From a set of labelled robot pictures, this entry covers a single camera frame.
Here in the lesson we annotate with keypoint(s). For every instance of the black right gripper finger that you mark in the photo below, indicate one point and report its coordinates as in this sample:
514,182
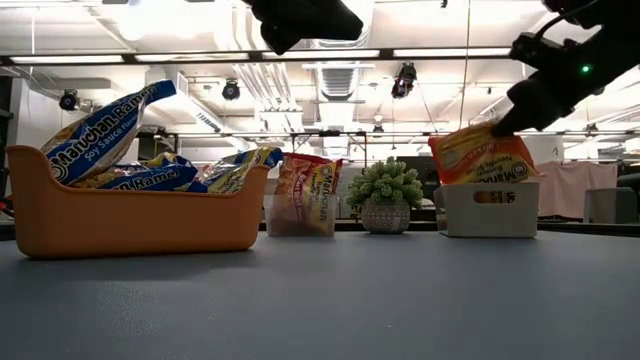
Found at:
506,127

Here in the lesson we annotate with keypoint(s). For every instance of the blue soy sauce ramen pack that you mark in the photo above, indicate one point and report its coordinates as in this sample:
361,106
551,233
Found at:
155,181
170,161
235,172
95,140

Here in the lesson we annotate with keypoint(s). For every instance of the red roast beef ramen pack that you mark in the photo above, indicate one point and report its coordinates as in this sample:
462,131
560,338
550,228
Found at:
310,190

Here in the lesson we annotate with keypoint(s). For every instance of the orange plastic bin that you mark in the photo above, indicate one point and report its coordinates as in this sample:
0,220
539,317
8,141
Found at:
140,225

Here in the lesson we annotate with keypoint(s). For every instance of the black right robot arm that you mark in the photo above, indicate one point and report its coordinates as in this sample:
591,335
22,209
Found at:
620,30

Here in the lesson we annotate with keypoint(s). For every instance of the white cabinet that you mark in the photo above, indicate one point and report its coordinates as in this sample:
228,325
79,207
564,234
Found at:
550,150

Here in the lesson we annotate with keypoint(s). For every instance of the ceiling vent grille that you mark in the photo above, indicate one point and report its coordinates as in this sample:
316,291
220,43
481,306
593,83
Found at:
337,82

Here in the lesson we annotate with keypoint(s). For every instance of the pink cloth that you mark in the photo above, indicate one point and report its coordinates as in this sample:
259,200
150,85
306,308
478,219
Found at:
570,190

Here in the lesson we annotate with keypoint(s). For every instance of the white plastic bin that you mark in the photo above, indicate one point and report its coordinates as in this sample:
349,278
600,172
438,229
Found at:
500,220

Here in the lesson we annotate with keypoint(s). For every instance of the black monitor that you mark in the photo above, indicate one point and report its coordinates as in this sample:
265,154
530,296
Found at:
417,162

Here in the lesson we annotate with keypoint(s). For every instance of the black ceiling spotlight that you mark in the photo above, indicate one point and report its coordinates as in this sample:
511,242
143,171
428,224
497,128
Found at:
230,91
404,80
69,101

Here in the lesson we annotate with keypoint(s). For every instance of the potted green plant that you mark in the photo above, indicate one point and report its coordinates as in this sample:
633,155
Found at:
385,182

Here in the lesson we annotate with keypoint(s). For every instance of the overhead light bar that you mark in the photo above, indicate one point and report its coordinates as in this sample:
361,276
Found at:
130,58

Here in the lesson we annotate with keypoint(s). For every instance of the clear plastic bin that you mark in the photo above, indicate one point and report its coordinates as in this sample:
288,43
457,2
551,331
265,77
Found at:
270,220

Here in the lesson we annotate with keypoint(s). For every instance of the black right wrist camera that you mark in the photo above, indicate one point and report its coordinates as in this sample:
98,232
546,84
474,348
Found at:
535,50

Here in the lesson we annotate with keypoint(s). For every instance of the black frame post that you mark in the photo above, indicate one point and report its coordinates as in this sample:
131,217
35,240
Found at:
5,125

